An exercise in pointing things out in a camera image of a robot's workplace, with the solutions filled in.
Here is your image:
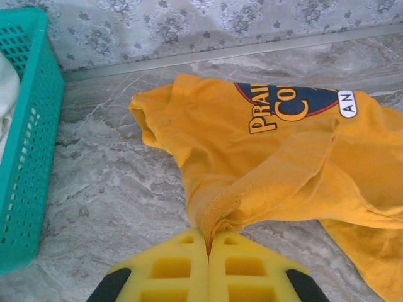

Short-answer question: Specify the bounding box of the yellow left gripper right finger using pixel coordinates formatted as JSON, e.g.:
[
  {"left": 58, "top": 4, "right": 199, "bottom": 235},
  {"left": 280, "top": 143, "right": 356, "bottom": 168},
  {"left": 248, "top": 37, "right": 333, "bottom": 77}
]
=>
[{"left": 208, "top": 229, "right": 330, "bottom": 302}]

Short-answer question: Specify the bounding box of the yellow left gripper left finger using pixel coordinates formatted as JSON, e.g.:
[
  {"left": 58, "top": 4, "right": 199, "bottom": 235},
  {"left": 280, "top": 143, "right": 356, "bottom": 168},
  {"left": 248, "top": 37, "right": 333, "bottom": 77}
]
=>
[{"left": 86, "top": 227, "right": 209, "bottom": 302}]

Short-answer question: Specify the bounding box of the yellow printed t-shirt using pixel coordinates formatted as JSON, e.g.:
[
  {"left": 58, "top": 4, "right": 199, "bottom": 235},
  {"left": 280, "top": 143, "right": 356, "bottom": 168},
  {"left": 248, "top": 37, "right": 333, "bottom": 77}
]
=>
[{"left": 128, "top": 73, "right": 403, "bottom": 302}]

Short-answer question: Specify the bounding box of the teal plastic basket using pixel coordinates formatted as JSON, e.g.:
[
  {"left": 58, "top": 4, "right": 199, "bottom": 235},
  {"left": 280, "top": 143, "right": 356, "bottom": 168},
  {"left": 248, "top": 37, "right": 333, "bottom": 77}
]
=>
[{"left": 0, "top": 6, "right": 66, "bottom": 276}]

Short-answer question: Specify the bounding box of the white crumpled t-shirt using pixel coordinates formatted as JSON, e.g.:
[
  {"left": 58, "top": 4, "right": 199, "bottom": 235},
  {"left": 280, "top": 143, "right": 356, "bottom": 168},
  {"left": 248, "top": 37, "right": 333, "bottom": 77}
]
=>
[{"left": 0, "top": 52, "right": 21, "bottom": 164}]

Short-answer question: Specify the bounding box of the aluminium back frame rail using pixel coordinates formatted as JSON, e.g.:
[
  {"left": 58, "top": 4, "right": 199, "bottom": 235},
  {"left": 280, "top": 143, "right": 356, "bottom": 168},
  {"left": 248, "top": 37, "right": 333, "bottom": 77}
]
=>
[{"left": 61, "top": 23, "right": 403, "bottom": 83}]

